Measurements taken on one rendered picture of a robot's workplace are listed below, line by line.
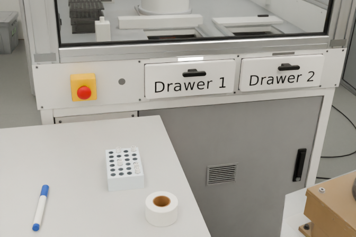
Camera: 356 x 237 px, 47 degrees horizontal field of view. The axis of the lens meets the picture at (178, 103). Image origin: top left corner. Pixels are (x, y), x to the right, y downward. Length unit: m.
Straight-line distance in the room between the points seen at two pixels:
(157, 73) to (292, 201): 0.55
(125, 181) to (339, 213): 0.47
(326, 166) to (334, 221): 1.76
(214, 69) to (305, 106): 0.41
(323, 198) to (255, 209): 0.89
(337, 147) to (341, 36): 1.42
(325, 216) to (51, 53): 0.83
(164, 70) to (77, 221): 0.55
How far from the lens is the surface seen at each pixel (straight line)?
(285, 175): 1.69
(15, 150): 1.20
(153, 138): 1.19
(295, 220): 0.97
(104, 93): 1.29
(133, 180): 0.99
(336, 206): 0.86
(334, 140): 2.89
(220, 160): 1.52
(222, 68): 1.32
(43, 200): 0.98
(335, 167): 2.61
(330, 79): 1.54
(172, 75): 1.28
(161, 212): 0.88
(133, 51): 1.25
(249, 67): 1.35
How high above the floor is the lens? 1.38
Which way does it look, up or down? 26 degrees down
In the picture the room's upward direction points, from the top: 2 degrees clockwise
